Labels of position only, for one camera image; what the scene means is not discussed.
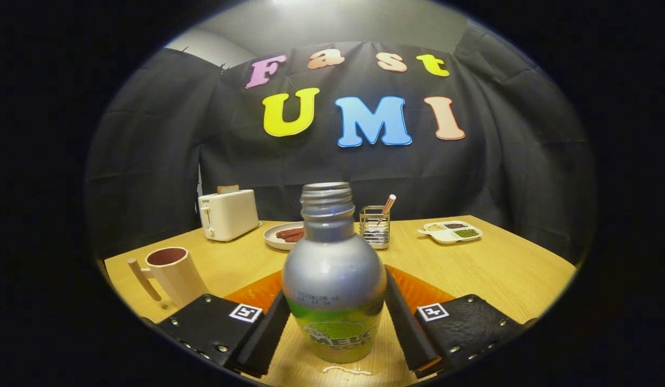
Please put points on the white toaster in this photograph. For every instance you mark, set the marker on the white toaster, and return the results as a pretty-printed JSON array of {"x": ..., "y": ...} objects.
[{"x": 230, "y": 215}]

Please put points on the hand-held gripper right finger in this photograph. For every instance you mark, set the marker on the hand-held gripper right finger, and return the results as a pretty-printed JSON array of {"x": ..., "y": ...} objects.
[{"x": 413, "y": 336}]

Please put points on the striped stick with white tip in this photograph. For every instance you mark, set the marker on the striped stick with white tip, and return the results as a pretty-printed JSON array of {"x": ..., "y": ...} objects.
[{"x": 389, "y": 204}]

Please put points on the brown sausage pieces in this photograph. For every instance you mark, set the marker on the brown sausage pieces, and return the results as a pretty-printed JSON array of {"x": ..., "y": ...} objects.
[{"x": 289, "y": 234}]

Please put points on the brown toast slice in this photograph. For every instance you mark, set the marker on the brown toast slice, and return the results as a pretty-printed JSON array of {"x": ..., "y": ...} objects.
[{"x": 228, "y": 189}]

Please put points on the white round plate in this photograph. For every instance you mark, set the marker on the white round plate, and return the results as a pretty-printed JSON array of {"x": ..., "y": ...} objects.
[{"x": 273, "y": 240}]

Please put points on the wooden table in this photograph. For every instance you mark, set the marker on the wooden table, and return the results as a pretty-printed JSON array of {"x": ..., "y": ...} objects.
[{"x": 499, "y": 269}]

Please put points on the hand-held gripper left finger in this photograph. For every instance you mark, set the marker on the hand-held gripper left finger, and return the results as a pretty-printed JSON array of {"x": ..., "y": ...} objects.
[{"x": 262, "y": 338}]

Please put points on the white divided tray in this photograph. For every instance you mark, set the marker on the white divided tray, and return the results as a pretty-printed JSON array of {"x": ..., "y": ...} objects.
[{"x": 445, "y": 236}]

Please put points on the black backdrop cloth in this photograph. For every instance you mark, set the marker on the black backdrop cloth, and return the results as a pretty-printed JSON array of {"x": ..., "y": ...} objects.
[{"x": 338, "y": 172}]

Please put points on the silver bottle with green label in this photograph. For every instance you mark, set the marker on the silver bottle with green label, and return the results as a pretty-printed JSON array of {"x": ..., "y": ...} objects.
[{"x": 332, "y": 269}]

